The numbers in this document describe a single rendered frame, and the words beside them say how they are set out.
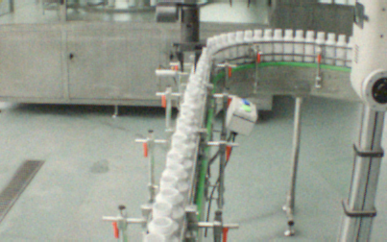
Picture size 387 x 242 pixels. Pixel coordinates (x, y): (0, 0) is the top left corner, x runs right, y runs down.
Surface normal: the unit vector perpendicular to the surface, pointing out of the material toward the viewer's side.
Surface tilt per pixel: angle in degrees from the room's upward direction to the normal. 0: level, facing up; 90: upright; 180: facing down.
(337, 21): 90
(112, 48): 90
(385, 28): 90
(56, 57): 90
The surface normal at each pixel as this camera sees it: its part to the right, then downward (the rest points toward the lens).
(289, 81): 0.05, 0.35
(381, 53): -0.06, 0.52
